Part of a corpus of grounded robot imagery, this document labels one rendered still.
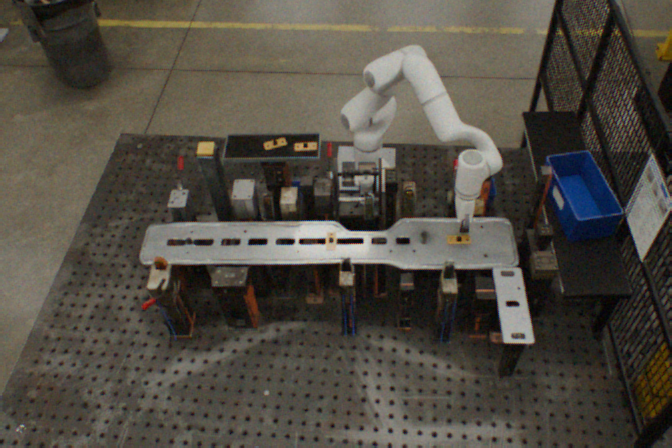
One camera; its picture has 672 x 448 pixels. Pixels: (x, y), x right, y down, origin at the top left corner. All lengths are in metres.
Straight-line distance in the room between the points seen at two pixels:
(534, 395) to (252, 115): 2.71
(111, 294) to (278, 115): 1.99
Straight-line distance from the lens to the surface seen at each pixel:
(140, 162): 3.22
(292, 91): 4.49
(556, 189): 2.42
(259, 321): 2.53
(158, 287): 2.30
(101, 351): 2.66
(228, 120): 4.35
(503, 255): 2.35
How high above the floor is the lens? 2.89
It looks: 50 degrees down
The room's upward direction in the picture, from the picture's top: 4 degrees counter-clockwise
